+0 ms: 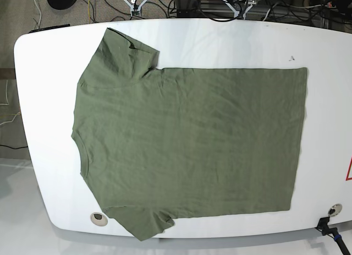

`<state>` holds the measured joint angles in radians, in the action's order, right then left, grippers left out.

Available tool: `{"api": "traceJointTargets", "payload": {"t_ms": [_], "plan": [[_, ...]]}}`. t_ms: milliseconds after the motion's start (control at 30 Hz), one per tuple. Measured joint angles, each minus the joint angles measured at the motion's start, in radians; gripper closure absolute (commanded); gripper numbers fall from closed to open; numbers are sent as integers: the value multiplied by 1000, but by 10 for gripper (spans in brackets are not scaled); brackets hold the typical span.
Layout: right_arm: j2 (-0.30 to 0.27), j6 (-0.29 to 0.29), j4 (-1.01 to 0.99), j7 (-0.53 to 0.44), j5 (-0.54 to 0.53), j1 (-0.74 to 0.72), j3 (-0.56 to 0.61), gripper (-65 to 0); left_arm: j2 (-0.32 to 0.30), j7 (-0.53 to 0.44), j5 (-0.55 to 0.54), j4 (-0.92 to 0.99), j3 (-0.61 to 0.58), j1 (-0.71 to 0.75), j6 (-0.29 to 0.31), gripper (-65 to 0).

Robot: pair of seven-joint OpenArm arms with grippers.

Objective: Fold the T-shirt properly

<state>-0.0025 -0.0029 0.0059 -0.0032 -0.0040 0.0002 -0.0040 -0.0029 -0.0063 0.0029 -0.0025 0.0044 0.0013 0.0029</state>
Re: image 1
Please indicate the olive green T-shirt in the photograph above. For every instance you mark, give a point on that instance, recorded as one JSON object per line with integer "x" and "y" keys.
{"x": 157, "y": 145}

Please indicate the black flat bar table edge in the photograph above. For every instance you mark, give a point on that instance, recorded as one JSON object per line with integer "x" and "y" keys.
{"x": 49, "y": 28}

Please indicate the red warning triangle sticker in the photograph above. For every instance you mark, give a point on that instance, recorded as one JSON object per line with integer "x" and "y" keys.
{"x": 348, "y": 176}

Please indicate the left table cable grommet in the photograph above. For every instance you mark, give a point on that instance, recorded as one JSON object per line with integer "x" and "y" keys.
{"x": 99, "y": 219}

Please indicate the table cable grommet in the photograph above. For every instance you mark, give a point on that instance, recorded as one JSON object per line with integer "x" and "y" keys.
{"x": 335, "y": 210}
{"x": 99, "y": 219}

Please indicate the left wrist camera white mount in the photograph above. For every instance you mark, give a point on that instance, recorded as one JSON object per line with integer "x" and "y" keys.
{"x": 239, "y": 8}

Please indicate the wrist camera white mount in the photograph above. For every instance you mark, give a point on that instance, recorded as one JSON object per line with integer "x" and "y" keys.
{"x": 135, "y": 6}
{"x": 239, "y": 8}

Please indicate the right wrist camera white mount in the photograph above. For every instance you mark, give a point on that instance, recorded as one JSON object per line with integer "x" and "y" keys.
{"x": 135, "y": 6}

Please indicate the black clamp with cable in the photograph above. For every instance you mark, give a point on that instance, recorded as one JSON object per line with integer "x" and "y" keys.
{"x": 332, "y": 232}

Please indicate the right table cable grommet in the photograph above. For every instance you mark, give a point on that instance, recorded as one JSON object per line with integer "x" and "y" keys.
{"x": 335, "y": 210}

